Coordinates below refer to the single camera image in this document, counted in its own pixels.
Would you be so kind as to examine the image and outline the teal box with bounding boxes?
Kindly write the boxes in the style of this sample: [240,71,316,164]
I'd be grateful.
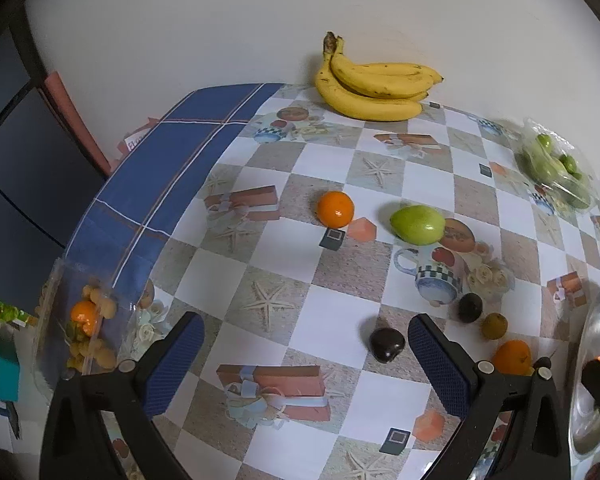
[0,340,21,402]

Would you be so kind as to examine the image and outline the round metal tray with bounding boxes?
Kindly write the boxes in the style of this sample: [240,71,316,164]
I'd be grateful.
[568,287,600,461]

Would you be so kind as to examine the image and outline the colourful snack packets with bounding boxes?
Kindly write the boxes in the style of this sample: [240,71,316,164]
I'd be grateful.
[0,287,37,332]

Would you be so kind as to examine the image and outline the dark purple plum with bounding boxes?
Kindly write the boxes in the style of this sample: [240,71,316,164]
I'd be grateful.
[457,292,484,324]
[369,327,407,364]

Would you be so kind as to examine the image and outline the brown kiwi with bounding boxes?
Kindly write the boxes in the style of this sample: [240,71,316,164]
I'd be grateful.
[482,312,509,340]

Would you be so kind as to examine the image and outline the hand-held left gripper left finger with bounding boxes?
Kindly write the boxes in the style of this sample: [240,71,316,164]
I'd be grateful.
[40,311,205,480]

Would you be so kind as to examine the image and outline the clear plastic loquat container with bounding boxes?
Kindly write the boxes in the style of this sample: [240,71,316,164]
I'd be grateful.
[32,257,157,403]

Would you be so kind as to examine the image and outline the clear plastic pear container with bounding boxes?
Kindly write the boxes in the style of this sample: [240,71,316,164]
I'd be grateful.
[516,117,599,214]

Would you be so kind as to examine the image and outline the large green apple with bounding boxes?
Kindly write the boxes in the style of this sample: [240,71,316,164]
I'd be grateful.
[390,204,447,246]

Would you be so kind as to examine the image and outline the cluster of small yellow loquats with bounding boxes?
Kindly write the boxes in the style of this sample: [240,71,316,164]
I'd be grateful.
[65,285,119,373]

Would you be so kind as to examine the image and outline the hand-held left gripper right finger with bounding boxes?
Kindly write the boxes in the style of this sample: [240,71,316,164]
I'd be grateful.
[407,313,574,480]

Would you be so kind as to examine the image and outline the dark cabinet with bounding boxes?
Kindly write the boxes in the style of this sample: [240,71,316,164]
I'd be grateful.
[0,7,107,313]

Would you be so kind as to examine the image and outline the checkered printed tablecloth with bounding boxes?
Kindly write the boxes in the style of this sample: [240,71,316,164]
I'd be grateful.
[62,82,600,480]

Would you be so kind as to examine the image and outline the green pear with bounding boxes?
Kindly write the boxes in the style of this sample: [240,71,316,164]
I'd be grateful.
[522,137,563,182]
[554,172,593,210]

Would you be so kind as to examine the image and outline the white paper note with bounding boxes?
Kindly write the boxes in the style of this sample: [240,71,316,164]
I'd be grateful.
[117,118,161,154]

